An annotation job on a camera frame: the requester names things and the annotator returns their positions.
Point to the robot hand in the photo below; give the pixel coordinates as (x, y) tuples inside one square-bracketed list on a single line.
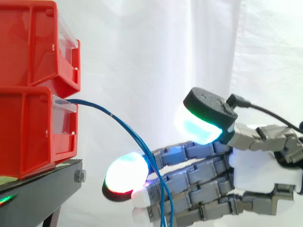
[(253, 170)]

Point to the red bin with clear plate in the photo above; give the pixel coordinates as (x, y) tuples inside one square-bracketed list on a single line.
[(26, 132), (28, 42)]

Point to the black stand with green tape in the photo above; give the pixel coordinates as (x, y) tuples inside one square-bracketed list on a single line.
[(35, 201)]

